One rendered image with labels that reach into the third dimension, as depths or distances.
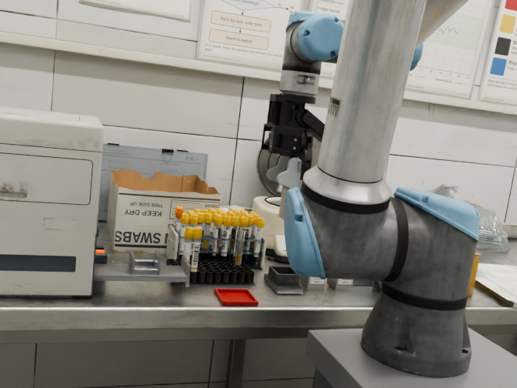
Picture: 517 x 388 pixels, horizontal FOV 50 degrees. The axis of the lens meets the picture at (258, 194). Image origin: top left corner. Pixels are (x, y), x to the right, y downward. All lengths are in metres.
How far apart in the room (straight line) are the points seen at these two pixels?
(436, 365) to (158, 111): 1.08
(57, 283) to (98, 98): 0.71
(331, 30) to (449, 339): 0.51
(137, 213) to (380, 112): 0.75
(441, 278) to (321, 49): 0.42
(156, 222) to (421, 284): 0.70
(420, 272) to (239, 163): 0.99
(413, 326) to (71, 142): 0.59
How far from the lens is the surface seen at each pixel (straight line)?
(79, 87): 1.58
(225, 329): 1.06
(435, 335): 0.78
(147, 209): 1.27
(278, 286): 1.11
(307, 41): 0.95
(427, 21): 0.88
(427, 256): 0.74
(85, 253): 0.98
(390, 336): 0.79
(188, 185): 1.56
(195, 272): 1.11
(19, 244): 0.98
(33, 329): 0.98
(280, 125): 1.07
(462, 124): 2.01
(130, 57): 1.55
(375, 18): 0.64
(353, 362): 0.78
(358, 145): 0.66
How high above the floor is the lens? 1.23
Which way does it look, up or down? 9 degrees down
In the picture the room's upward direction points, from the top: 7 degrees clockwise
